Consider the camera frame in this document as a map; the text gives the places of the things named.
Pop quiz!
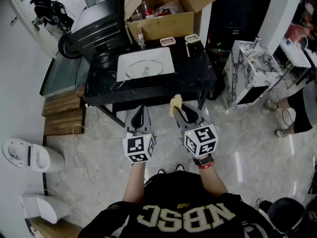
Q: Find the large cardboard box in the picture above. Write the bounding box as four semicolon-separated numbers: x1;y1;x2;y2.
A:
123;0;222;42

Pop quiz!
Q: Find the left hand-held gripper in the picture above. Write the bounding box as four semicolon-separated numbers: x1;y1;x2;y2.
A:
122;105;157;164

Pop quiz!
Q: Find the white toilet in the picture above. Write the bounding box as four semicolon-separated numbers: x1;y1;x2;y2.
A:
1;137;65;174

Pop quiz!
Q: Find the chrome faucet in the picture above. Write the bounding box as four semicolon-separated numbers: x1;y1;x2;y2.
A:
136;33;147;50

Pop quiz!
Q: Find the white marble patterned cabinet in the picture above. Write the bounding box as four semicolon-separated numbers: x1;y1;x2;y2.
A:
222;40;283;110

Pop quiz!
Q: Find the yellow sponge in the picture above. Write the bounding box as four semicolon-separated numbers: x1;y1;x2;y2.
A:
169;95;183;118

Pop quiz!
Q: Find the person's left forearm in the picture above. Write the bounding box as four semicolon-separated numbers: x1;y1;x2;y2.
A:
122;161;147;203

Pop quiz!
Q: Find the pink plastic bag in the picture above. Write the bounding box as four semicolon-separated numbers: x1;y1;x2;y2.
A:
287;23;311;43

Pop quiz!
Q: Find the white sink basin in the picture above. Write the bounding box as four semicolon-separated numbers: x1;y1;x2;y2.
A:
116;47;175;82

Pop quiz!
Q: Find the black backpack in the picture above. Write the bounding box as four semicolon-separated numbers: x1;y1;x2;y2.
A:
29;0;75;33

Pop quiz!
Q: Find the wooden pallet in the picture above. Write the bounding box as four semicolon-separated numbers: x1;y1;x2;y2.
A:
42;90;86;136

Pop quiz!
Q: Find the white door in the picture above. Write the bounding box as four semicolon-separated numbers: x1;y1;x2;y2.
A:
9;0;86;57

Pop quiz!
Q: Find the small cardboard box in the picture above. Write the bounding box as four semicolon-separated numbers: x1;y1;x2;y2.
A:
28;217;82;238

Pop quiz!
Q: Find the white floor cable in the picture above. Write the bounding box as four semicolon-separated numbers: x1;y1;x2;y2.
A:
73;105;105;208

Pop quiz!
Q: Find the glass panel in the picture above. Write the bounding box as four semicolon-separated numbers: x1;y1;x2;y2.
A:
39;56;90;98

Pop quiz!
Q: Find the black cabinet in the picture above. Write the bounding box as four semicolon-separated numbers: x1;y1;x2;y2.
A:
205;0;273;59

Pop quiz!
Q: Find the black jersey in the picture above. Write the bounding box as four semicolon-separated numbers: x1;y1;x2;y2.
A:
78;170;280;238

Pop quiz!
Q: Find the glass pot lid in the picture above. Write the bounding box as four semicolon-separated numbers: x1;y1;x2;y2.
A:
125;59;164;79

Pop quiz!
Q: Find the black wristwatch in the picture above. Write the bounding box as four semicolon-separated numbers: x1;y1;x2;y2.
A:
192;154;214;167

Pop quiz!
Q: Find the cream soap dish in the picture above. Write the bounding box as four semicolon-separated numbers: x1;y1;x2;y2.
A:
184;34;200;44

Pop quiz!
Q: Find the red wristband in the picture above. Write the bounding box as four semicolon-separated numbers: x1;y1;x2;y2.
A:
198;160;215;170

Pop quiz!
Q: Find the black round stool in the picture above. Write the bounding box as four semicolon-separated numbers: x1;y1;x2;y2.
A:
267;197;307;234

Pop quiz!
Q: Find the clear plastic bag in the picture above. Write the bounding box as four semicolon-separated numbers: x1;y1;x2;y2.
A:
155;2;186;17

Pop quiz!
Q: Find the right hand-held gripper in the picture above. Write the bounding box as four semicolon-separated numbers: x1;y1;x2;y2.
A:
172;103;219;158

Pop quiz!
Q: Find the person's right forearm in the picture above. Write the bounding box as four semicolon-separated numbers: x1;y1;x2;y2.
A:
198;155;228;198

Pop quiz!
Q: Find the black marble vanity counter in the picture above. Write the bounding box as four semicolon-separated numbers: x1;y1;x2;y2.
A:
83;37;218;127

